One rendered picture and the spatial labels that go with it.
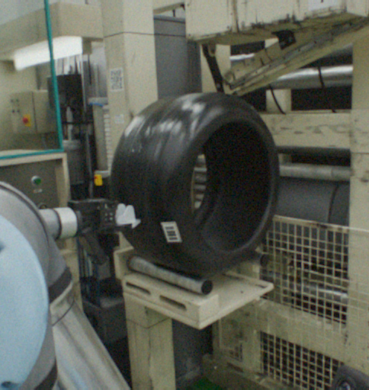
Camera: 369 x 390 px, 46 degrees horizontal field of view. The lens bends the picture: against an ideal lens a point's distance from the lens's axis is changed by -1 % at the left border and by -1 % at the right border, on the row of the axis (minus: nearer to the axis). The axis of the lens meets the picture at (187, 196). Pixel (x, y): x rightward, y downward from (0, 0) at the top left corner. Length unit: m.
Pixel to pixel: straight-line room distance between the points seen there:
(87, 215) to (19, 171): 0.58
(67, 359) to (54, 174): 1.29
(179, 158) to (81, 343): 0.76
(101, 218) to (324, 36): 0.88
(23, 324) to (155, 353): 1.52
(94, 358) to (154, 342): 1.28
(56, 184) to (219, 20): 0.82
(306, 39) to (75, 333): 1.26
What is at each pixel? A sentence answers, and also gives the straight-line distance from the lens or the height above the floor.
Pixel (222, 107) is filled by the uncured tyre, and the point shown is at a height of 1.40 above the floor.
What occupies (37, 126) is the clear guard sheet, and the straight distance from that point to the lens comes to 1.64.
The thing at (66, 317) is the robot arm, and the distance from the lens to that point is 0.45.
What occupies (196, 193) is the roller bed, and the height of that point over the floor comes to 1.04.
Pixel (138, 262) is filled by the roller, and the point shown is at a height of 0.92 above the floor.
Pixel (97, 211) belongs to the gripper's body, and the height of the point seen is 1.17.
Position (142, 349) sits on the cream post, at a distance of 1.77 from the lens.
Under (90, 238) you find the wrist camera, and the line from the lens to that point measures 1.11.
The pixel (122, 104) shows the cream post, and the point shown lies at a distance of 1.53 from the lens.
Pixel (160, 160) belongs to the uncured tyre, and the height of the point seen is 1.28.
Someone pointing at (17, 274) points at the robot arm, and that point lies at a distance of 0.26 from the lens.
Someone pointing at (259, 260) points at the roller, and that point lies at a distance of 1.48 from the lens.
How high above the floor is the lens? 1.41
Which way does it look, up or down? 12 degrees down
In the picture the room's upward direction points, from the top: 3 degrees counter-clockwise
